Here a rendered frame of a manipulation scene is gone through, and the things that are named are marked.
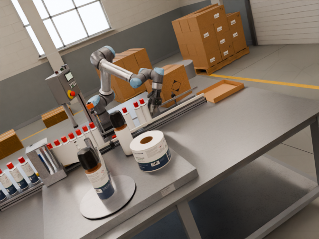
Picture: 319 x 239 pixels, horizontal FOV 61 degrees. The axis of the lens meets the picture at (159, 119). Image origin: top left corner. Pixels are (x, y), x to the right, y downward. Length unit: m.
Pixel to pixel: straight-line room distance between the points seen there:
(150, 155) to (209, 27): 4.30
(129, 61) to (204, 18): 1.63
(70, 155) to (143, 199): 0.73
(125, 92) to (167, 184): 4.16
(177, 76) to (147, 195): 1.26
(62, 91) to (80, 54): 5.58
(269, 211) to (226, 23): 4.37
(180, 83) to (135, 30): 5.66
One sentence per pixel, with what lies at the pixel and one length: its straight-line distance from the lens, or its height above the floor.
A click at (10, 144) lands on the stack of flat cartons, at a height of 0.18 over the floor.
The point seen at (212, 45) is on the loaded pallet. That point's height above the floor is 0.52.
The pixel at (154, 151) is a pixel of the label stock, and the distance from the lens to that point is 1.46.
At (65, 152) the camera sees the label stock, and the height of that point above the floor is 1.01.
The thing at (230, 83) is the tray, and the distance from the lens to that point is 2.44.
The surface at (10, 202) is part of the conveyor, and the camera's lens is 2.08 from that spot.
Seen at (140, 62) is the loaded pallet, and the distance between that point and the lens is 5.52.
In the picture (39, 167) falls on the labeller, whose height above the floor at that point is 1.02.
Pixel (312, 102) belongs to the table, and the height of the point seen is 0.83.
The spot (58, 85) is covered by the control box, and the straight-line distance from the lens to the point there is 1.88.
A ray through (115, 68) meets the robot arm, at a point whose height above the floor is 1.35.
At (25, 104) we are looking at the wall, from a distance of 7.38.
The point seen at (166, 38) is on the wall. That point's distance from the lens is 8.36.
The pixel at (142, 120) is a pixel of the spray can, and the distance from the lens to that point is 2.02.
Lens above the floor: 1.70
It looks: 23 degrees down
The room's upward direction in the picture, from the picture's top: 21 degrees counter-clockwise
